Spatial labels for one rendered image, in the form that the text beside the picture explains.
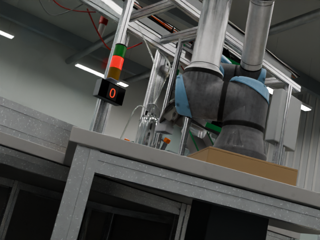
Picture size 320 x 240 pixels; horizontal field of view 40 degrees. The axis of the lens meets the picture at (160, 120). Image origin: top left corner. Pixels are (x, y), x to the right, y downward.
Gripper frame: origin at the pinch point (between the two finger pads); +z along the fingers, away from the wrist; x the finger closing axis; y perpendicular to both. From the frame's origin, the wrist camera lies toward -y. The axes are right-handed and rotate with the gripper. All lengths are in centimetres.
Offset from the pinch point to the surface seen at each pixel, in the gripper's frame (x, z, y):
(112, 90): -22.1, 3.3, -11.4
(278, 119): 155, -12, -80
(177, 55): 15.6, -17.0, -43.6
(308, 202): -31, -32, 85
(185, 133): 16.3, 2.3, -3.7
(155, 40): 61, 2, -137
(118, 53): -23.6, -8.2, -22.6
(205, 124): 17.3, -7.5, 0.5
